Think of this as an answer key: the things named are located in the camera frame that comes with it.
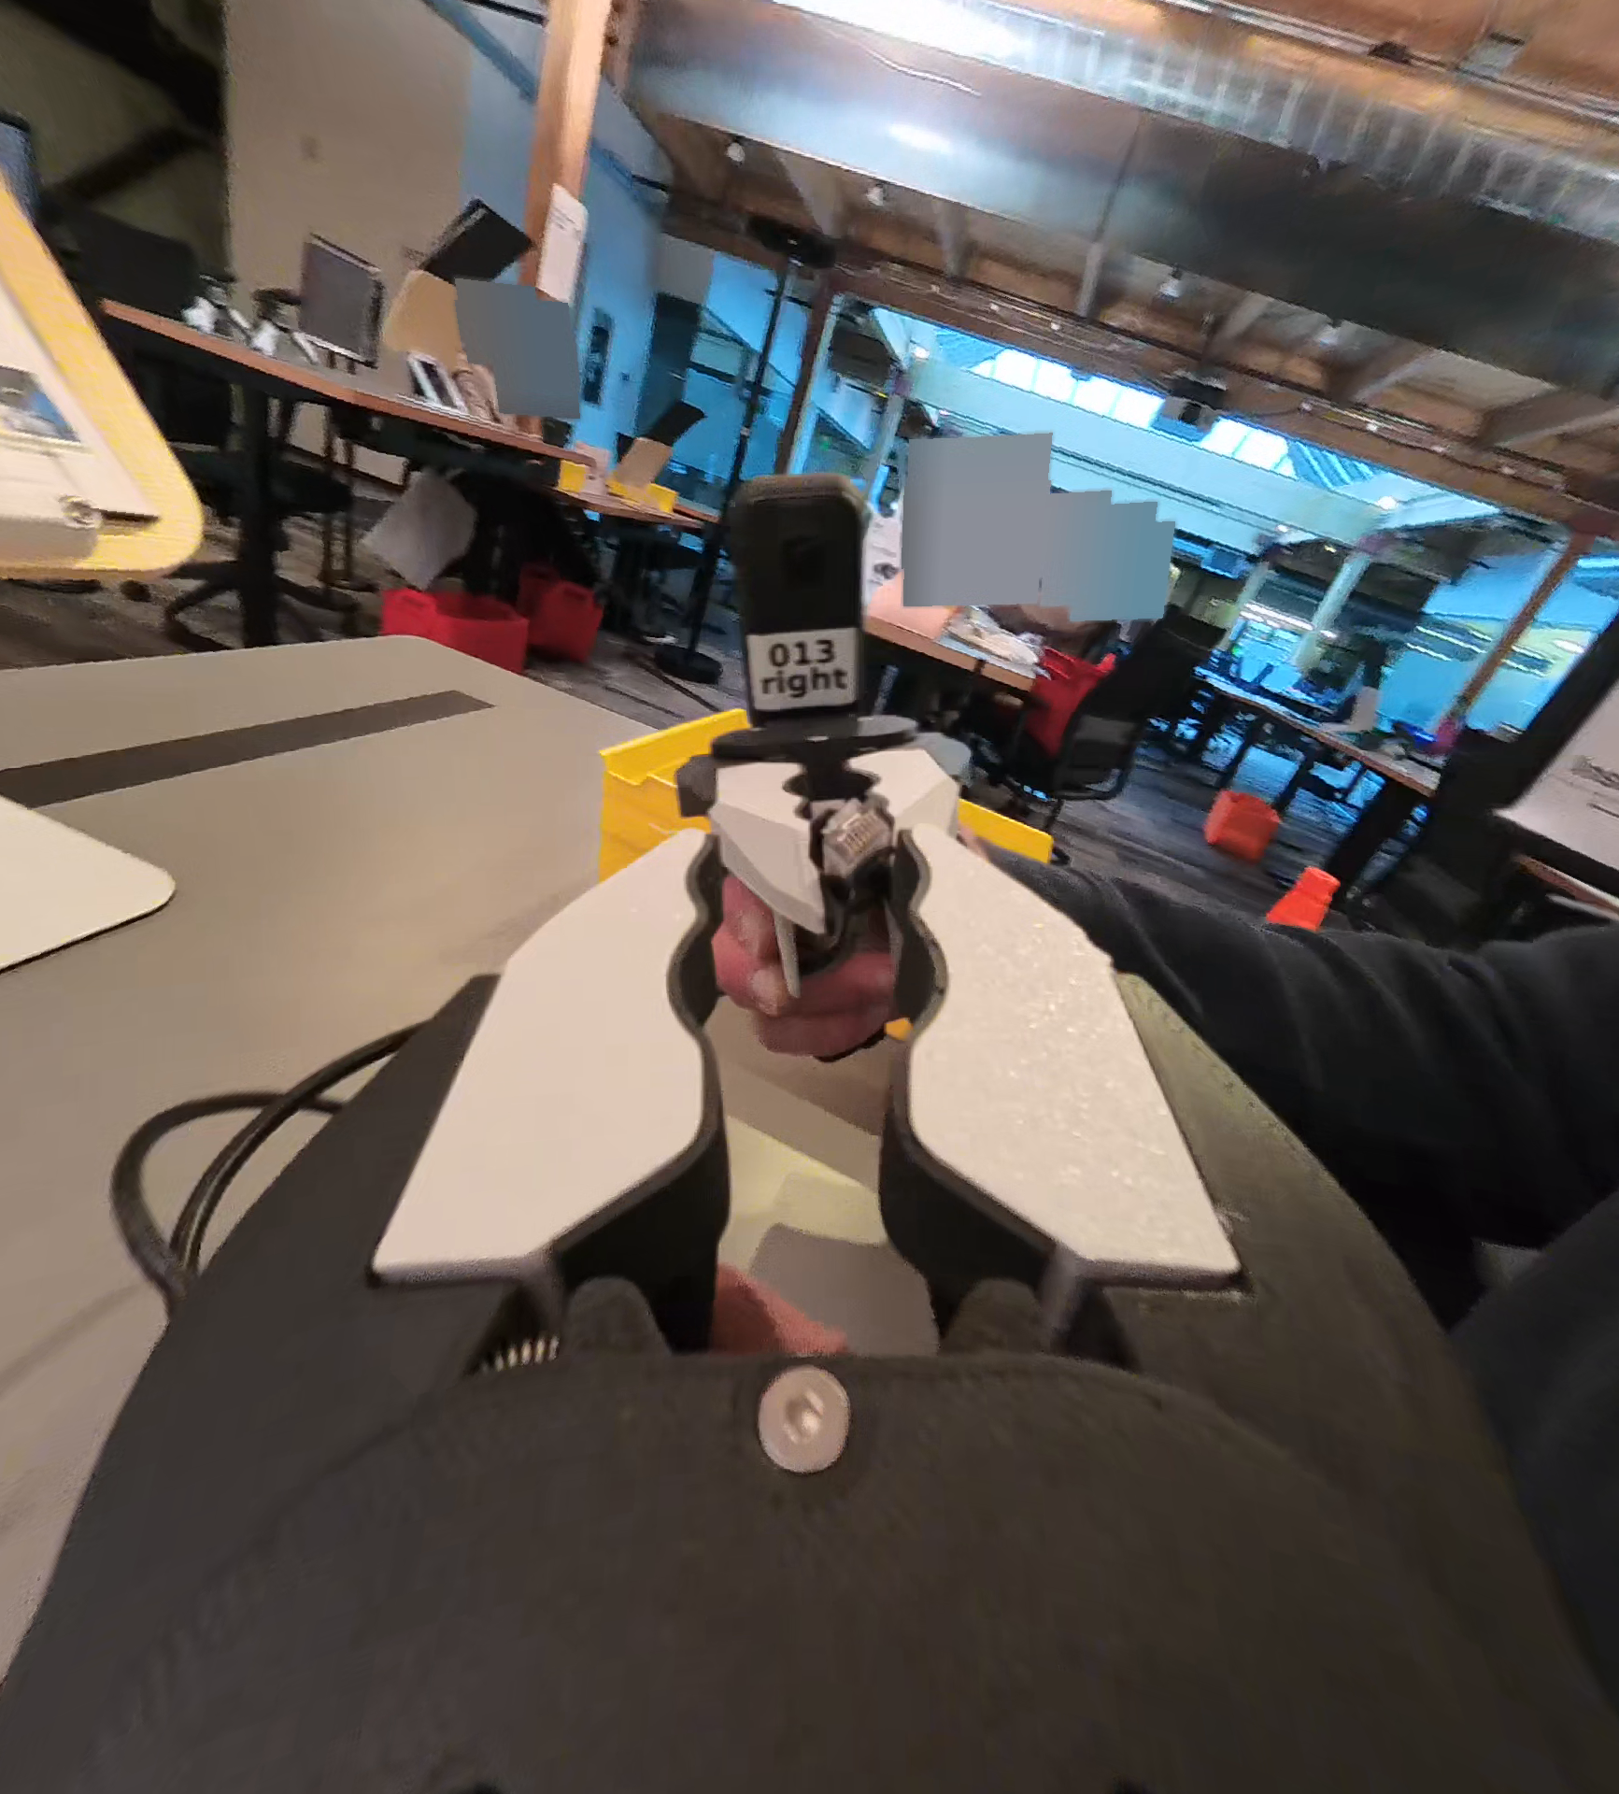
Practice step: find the orange fabric bin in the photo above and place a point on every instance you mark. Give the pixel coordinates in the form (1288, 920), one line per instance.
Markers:
(1239, 825)

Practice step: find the black office chair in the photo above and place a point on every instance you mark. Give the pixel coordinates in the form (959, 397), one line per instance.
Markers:
(1144, 701)

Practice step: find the red fabric bag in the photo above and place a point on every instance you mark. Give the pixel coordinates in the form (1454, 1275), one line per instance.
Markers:
(452, 630)
(559, 610)

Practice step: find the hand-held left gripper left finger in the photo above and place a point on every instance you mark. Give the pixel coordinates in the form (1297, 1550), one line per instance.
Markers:
(570, 1107)

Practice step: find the yellow plastic bin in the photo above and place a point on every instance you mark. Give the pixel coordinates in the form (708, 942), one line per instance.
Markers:
(641, 813)

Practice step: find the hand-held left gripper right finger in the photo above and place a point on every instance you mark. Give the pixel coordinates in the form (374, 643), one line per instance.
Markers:
(1047, 1107)

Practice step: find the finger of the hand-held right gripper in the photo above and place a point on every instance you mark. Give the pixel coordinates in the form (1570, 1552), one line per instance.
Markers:
(766, 841)
(923, 797)

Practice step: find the person's right hand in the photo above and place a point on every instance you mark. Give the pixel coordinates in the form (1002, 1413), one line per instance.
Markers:
(809, 1017)

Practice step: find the computer monitor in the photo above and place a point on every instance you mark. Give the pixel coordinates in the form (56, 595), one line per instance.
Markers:
(340, 301)

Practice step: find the black tape strip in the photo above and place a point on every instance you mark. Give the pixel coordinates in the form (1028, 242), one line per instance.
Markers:
(261, 737)

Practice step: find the long wooden workbench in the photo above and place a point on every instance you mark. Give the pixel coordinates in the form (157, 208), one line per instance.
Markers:
(332, 378)

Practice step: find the person's right forearm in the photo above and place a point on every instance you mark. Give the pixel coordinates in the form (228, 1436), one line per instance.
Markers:
(1312, 1038)

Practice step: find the orange traffic cone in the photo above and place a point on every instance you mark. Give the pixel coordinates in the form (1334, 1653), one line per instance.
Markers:
(1301, 899)

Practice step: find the white paper sheet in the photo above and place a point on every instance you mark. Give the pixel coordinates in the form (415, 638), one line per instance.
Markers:
(417, 533)

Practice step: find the wooden table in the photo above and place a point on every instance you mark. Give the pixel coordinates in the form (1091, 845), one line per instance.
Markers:
(1312, 729)
(949, 645)

